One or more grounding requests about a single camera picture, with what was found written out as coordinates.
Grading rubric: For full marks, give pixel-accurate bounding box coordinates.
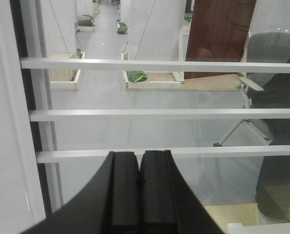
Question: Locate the green sandbag in far tray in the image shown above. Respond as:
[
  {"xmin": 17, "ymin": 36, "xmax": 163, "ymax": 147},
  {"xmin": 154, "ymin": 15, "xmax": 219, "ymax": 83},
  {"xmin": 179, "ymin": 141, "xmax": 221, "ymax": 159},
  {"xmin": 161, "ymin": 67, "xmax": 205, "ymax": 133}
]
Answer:
[{"xmin": 127, "ymin": 71, "xmax": 148, "ymax": 82}]

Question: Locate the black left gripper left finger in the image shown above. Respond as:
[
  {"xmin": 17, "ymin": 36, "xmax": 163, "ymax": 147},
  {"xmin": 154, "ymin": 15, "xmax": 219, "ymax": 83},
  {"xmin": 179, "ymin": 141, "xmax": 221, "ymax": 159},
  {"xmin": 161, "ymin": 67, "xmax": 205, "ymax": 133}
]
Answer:
[{"xmin": 25, "ymin": 152, "xmax": 140, "ymax": 234}]

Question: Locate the distant green sandbag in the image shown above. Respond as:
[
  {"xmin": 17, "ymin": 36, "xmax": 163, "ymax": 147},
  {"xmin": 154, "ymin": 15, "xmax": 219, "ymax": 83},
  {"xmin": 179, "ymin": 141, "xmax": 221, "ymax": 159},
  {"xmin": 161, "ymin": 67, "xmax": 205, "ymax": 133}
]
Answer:
[{"xmin": 117, "ymin": 22, "xmax": 129, "ymax": 35}]

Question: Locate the dark red wooden door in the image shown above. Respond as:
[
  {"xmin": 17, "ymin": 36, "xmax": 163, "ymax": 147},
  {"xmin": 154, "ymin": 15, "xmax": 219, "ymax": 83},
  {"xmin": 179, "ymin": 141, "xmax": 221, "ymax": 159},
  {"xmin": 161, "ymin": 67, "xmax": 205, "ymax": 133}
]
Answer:
[{"xmin": 184, "ymin": 0, "xmax": 257, "ymax": 79}]

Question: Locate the far wooden box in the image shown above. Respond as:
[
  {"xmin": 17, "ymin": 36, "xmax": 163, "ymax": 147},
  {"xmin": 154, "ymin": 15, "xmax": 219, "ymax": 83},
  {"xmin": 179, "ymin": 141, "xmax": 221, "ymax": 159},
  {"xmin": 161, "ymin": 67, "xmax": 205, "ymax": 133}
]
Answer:
[{"xmin": 48, "ymin": 52, "xmax": 77, "ymax": 83}]

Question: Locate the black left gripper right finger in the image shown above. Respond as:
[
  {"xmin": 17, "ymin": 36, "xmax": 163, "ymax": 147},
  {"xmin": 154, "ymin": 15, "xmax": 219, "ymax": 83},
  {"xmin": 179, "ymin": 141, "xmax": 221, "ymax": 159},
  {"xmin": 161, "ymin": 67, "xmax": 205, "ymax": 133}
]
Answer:
[{"xmin": 140, "ymin": 150, "xmax": 223, "ymax": 234}]

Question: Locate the grey office chair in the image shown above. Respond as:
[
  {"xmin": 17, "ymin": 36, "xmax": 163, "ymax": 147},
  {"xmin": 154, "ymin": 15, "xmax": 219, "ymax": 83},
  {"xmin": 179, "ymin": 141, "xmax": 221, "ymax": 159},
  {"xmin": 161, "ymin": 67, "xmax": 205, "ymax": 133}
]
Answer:
[{"xmin": 213, "ymin": 32, "xmax": 290, "ymax": 147}]

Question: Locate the person in dark clothes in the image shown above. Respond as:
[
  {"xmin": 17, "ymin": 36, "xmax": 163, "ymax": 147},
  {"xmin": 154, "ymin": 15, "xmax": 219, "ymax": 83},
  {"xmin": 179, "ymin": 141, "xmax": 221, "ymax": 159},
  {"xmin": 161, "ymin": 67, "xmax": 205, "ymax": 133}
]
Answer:
[{"xmin": 247, "ymin": 47, "xmax": 290, "ymax": 220}]

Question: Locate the white wooden base tray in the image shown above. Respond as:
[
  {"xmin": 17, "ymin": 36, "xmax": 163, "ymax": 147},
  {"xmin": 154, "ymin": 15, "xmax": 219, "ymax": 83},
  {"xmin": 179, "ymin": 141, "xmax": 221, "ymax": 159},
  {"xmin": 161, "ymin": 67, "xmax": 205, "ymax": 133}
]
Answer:
[{"xmin": 121, "ymin": 52, "xmax": 240, "ymax": 91}]

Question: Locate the white sliding glass door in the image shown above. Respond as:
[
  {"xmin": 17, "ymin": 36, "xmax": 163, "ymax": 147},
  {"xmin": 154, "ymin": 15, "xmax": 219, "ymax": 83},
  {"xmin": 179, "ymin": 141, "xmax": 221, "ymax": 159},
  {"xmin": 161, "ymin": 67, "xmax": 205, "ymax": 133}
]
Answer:
[{"xmin": 0, "ymin": 0, "xmax": 290, "ymax": 234}]

